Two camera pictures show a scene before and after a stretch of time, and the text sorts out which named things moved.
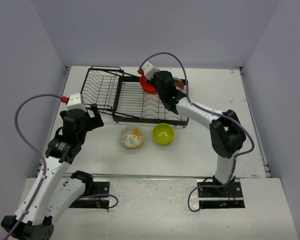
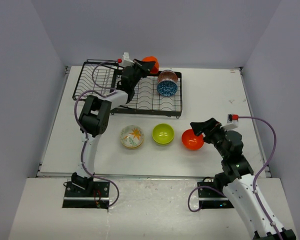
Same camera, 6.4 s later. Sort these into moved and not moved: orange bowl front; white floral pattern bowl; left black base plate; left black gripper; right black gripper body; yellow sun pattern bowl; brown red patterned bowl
Moved: orange bowl front; right black gripper body; brown red patterned bowl; left black gripper
Not moved: yellow sun pattern bowl; white floral pattern bowl; left black base plate
